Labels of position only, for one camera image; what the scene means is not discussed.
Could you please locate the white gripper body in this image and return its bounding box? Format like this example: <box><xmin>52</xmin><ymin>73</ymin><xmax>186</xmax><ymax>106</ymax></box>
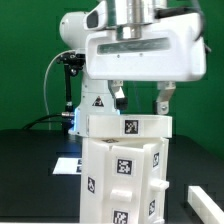
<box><xmin>86</xmin><ymin>13</ymin><xmax>206</xmax><ymax>82</ymax></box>

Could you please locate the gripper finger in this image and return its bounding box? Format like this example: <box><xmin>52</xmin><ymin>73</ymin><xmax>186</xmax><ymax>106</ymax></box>
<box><xmin>108</xmin><ymin>80</ymin><xmax>128</xmax><ymax>110</ymax></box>
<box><xmin>154</xmin><ymin>81</ymin><xmax>176</xmax><ymax>115</ymax></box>

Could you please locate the white cabinet block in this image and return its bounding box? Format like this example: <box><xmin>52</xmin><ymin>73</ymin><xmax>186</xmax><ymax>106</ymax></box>
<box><xmin>87</xmin><ymin>115</ymin><xmax>172</xmax><ymax>138</ymax></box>

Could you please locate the white cabinet door panel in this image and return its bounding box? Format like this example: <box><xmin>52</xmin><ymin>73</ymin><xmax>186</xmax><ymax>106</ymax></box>
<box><xmin>142</xmin><ymin>138</ymin><xmax>169</xmax><ymax>224</ymax></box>

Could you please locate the white door panel front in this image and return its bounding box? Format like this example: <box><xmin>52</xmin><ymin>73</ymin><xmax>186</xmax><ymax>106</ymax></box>
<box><xmin>103</xmin><ymin>146</ymin><xmax>144</xmax><ymax>224</ymax></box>

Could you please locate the white cabinet box body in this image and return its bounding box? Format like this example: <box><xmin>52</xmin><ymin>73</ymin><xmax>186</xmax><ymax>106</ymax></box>
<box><xmin>80</xmin><ymin>138</ymin><xmax>169</xmax><ymax>224</ymax></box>

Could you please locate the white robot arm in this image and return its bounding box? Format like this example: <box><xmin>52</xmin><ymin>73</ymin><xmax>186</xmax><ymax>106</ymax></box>
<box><xmin>60</xmin><ymin>0</ymin><xmax>206</xmax><ymax>138</ymax></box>

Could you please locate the white marker sheet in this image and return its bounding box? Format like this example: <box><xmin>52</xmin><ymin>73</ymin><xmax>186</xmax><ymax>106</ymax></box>
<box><xmin>53</xmin><ymin>157</ymin><xmax>82</xmax><ymax>175</ymax></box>

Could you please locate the white bar piece right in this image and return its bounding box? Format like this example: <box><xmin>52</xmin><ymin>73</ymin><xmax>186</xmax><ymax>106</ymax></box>
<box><xmin>187</xmin><ymin>186</ymin><xmax>224</xmax><ymax>224</ymax></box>

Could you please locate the black camera on stand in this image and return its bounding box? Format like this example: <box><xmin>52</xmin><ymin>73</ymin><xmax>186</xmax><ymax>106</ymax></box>
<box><xmin>56</xmin><ymin>51</ymin><xmax>85</xmax><ymax>135</ymax></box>

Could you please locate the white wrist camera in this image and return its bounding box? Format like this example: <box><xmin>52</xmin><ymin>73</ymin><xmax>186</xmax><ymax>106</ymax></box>
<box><xmin>84</xmin><ymin>7</ymin><xmax>108</xmax><ymax>31</ymax></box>

